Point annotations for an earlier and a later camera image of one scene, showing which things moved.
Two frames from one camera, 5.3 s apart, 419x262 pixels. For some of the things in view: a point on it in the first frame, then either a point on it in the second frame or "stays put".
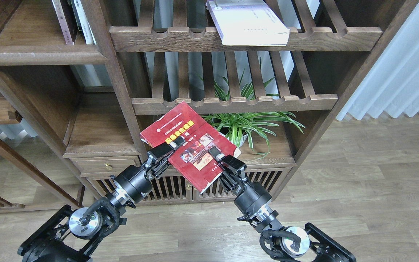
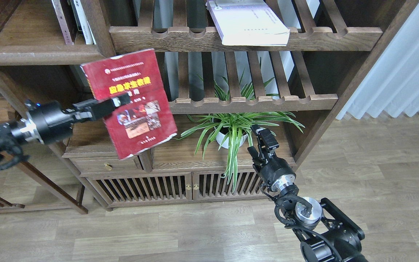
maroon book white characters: (62, 22) stays put
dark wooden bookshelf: (78, 92) stays put
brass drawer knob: (108, 166) stays put
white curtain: (407, 78) stays put
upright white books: (84, 26) stays put
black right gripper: (254, 196) to (274, 171)
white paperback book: (247, 23) stays put
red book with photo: (192, 159) to (148, 118)
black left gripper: (135, 183) to (51, 123)
